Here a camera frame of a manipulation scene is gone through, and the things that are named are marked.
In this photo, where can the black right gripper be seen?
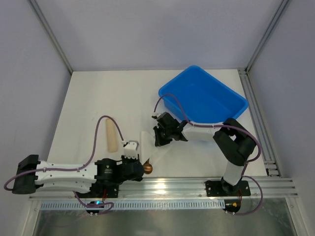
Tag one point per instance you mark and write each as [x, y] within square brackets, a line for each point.
[160, 131]

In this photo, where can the beige utensil holder case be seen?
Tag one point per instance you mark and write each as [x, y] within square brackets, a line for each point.
[111, 136]

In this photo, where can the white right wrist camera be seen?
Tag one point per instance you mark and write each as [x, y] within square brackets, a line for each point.
[156, 115]

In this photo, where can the copper spoon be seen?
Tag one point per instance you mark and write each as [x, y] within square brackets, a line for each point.
[147, 167]

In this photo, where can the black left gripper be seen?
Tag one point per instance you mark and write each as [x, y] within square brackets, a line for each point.
[139, 169]

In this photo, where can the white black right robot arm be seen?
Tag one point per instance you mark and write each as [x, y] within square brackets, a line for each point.
[234, 141]

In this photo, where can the blue plastic bin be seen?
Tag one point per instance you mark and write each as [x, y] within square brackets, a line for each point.
[203, 98]

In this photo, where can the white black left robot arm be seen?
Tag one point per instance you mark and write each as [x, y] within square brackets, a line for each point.
[92, 181]

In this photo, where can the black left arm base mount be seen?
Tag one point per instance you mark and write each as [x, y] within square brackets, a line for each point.
[99, 190]

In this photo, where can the aluminium frame post right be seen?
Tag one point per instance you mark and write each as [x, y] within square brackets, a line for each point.
[279, 12]

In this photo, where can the aluminium front rail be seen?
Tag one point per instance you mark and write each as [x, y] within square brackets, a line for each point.
[194, 188]

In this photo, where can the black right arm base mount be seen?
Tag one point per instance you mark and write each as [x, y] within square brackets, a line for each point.
[220, 188]

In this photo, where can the aluminium frame post left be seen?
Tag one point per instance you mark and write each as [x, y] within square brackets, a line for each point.
[49, 32]

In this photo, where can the aluminium frame post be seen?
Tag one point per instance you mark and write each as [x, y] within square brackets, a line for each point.
[49, 32]
[279, 12]

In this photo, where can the white slotted cable duct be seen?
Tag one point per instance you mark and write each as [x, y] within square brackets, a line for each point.
[140, 205]

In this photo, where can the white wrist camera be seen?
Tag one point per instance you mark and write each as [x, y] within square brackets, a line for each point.
[156, 115]
[130, 149]

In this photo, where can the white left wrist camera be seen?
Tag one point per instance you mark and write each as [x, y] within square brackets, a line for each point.
[130, 149]

